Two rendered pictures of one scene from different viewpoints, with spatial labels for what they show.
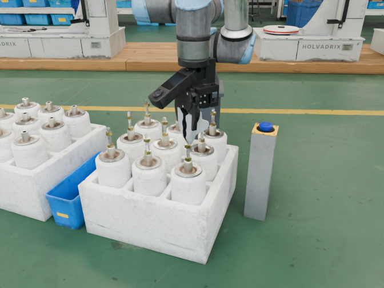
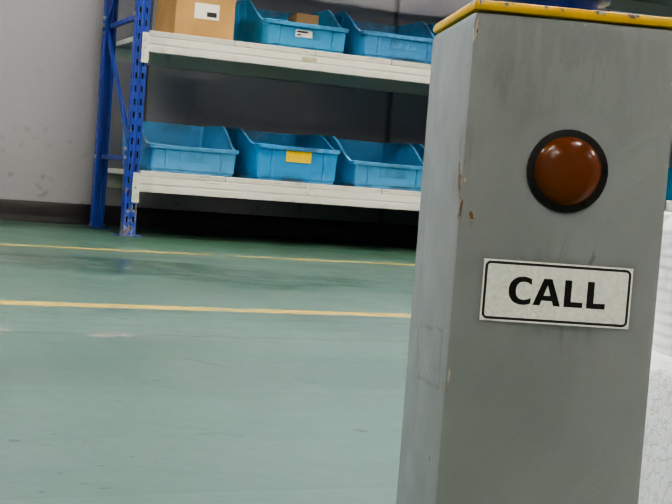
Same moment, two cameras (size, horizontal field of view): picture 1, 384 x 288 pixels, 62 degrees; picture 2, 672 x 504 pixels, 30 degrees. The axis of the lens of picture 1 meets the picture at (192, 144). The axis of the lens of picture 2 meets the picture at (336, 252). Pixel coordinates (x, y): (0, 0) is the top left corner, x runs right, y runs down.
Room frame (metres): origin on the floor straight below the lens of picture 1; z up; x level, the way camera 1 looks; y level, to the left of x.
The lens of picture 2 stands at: (1.22, -0.47, 0.25)
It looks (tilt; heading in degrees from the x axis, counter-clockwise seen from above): 3 degrees down; 154
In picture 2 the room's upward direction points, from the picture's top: 4 degrees clockwise
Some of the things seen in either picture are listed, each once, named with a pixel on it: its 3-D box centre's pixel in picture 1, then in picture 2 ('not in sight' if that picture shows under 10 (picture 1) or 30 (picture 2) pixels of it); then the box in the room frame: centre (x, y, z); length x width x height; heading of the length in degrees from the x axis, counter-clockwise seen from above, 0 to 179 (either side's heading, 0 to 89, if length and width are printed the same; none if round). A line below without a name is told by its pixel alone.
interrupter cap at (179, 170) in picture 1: (188, 170); not in sight; (0.73, 0.01, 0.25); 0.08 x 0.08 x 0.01
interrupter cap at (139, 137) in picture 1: (131, 138); not in sight; (0.92, 0.19, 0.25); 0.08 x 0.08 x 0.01
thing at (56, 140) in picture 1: (58, 148); not in sight; (1.02, 0.48, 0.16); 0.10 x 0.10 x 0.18
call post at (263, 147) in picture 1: (260, 174); (512, 470); (0.86, -0.22, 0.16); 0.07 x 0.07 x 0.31; 71
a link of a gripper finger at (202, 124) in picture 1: (198, 127); not in sight; (0.72, -0.02, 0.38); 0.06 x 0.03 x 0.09; 123
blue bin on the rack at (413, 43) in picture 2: not in sight; (381, 40); (-3.65, 2.04, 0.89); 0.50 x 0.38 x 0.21; 176
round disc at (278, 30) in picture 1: (280, 30); not in sight; (2.93, -0.77, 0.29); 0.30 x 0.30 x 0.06
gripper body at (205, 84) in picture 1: (195, 83); not in sight; (0.74, -0.01, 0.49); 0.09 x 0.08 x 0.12; 123
